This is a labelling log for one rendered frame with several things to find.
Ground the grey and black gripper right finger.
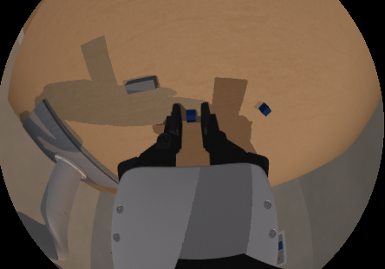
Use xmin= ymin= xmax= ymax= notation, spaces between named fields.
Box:
xmin=201 ymin=102 xmax=269 ymax=177

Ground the small blue block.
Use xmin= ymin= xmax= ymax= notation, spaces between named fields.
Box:
xmin=259 ymin=103 xmax=271 ymax=116
xmin=186 ymin=109 xmax=196 ymax=122

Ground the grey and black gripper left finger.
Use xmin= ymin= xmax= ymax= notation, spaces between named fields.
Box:
xmin=117 ymin=104 xmax=182 ymax=181

